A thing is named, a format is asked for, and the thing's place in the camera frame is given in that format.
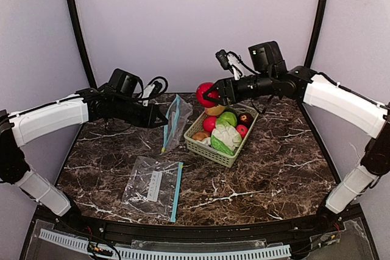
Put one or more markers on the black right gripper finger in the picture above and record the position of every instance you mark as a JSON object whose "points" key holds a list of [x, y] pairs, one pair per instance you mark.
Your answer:
{"points": [[209, 90], [212, 102]]}

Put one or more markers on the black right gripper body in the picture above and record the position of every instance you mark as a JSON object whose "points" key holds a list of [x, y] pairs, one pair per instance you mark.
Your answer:
{"points": [[225, 91]]}

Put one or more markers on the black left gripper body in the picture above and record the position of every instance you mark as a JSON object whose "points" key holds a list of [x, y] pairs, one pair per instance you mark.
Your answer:
{"points": [[149, 115]]}

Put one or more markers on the round red fruit toy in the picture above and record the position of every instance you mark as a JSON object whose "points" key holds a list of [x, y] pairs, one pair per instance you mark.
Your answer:
{"points": [[209, 124]]}

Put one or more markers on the clear zip bag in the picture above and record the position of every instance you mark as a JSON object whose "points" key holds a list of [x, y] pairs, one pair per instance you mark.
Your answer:
{"points": [[153, 188], [177, 115]]}

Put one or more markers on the dark red apple toy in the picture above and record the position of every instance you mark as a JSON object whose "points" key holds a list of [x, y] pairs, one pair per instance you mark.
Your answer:
{"points": [[245, 119]]}

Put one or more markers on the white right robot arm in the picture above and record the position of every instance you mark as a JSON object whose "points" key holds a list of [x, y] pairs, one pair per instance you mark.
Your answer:
{"points": [[271, 78]]}

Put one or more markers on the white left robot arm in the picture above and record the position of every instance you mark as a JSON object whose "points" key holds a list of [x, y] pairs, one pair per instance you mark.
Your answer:
{"points": [[124, 97]]}

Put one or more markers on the yellow peach toy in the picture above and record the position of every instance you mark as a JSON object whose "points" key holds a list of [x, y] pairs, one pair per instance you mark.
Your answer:
{"points": [[215, 111]]}

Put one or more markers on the white green cabbage toy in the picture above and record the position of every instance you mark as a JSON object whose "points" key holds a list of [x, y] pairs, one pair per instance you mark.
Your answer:
{"points": [[228, 135]]}

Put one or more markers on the brown potato toy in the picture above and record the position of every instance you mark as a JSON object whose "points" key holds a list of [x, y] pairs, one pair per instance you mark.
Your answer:
{"points": [[200, 136]]}

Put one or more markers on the white garlic toy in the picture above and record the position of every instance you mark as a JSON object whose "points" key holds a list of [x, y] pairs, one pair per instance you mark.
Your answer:
{"points": [[206, 141]]}

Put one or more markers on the green leafy vegetable toy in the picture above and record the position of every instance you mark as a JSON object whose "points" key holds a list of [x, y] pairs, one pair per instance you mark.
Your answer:
{"points": [[220, 146]]}

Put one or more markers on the pale green perforated basket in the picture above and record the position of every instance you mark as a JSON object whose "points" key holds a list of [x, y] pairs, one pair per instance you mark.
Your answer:
{"points": [[209, 152]]}

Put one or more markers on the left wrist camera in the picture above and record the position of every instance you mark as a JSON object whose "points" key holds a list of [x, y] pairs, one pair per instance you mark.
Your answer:
{"points": [[156, 87]]}

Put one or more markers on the light blue cable duct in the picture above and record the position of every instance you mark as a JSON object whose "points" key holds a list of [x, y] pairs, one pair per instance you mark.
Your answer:
{"points": [[138, 249]]}

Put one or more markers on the black right frame post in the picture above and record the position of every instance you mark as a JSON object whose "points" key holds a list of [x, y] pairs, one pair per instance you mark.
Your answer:
{"points": [[316, 30]]}

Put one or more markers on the black frame post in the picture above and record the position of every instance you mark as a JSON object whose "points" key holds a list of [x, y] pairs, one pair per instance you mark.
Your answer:
{"points": [[78, 35], [316, 30]]}

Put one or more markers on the black left frame post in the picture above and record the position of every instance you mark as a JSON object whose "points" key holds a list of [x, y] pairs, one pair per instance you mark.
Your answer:
{"points": [[78, 35]]}

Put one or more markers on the black table edge rail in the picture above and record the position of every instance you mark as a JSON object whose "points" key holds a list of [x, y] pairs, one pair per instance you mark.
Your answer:
{"points": [[296, 231]]}

